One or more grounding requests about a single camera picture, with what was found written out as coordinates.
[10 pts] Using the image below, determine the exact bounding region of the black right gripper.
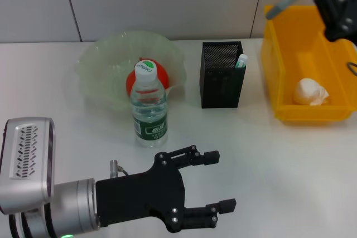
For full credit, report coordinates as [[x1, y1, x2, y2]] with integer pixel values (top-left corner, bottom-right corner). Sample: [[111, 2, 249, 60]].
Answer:
[[305, 0, 357, 44]]

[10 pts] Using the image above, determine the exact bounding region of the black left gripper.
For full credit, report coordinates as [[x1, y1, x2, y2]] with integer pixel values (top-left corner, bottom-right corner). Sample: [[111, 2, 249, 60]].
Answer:
[[95, 144, 238, 234]]

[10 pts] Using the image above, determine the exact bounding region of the clear green-label water bottle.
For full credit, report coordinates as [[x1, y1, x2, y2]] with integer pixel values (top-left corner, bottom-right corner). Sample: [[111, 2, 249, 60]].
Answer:
[[130, 60, 168, 149]]

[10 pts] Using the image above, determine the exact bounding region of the white paper ball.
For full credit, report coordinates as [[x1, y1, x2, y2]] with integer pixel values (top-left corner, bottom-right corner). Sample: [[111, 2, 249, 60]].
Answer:
[[292, 77, 331, 107]]

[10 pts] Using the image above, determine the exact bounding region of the mint green utility knife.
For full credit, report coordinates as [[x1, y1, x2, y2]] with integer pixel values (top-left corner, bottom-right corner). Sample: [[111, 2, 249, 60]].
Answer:
[[235, 54, 249, 69]]

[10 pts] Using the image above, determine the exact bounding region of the black mesh pen holder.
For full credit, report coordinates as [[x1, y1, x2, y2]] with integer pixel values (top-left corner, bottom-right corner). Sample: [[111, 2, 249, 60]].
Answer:
[[199, 41, 247, 109]]

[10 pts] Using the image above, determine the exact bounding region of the green glass fruit plate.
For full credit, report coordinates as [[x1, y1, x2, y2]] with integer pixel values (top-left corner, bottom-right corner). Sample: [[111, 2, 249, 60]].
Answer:
[[75, 31, 187, 113]]

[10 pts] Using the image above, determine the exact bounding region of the yellow plastic bin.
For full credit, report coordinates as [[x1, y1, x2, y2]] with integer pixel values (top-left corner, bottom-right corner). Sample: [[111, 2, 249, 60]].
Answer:
[[260, 5, 357, 124]]

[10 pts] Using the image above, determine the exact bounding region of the right arm connector cable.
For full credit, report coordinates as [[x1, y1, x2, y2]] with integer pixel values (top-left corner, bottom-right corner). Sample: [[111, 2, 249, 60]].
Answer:
[[346, 60, 357, 77]]

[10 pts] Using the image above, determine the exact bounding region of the arm connector cable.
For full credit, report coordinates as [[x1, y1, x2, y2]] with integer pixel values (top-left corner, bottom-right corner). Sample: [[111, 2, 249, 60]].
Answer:
[[108, 159, 131, 179], [346, 60, 357, 77]]

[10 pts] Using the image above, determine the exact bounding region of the left arm connector cable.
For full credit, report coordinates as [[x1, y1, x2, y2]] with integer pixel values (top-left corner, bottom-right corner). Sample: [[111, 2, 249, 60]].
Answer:
[[108, 159, 131, 179]]

